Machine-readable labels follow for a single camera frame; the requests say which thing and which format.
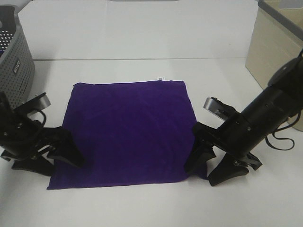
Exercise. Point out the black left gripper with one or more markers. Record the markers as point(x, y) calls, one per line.
point(27, 140)

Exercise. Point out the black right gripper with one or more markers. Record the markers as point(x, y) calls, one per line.
point(237, 137)

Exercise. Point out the purple towel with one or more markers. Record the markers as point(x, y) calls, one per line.
point(129, 134)

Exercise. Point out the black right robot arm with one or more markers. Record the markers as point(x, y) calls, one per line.
point(242, 131)

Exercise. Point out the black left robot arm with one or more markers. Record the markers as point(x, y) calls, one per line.
point(2, 104)

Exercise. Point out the grey perforated laundry basket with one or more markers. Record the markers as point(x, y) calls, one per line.
point(17, 68)

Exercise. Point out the beige storage bin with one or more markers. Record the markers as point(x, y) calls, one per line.
point(275, 60)

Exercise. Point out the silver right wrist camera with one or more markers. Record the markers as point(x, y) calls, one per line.
point(218, 108)

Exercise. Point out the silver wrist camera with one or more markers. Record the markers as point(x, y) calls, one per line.
point(218, 108)
point(36, 104)

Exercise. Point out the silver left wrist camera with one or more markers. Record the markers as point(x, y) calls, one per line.
point(36, 104)

